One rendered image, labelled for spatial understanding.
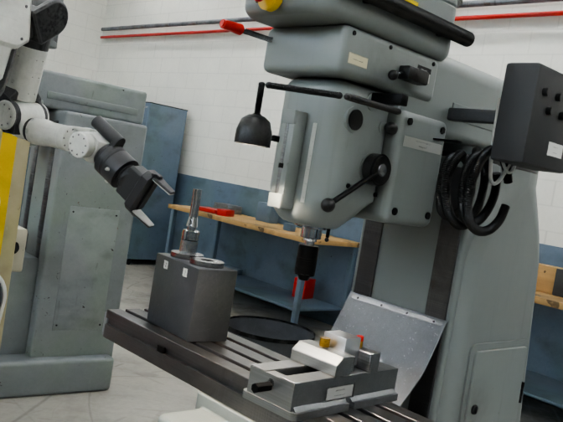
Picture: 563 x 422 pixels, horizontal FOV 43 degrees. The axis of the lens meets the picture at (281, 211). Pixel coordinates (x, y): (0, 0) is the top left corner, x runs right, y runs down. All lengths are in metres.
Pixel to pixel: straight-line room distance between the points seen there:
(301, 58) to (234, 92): 7.10
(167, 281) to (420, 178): 0.71
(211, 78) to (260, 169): 1.56
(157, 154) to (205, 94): 0.97
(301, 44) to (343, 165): 0.27
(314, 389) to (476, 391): 0.62
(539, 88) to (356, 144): 0.39
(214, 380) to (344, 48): 0.80
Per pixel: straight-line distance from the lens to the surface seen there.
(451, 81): 1.77
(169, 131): 8.94
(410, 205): 1.67
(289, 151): 1.50
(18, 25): 1.85
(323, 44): 1.49
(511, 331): 2.04
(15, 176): 3.07
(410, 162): 1.65
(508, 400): 2.09
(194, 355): 1.73
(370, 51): 1.52
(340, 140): 1.50
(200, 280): 1.78
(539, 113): 1.59
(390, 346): 1.86
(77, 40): 11.35
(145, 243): 8.96
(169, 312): 1.88
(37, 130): 1.97
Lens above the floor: 1.41
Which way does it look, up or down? 3 degrees down
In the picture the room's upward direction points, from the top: 9 degrees clockwise
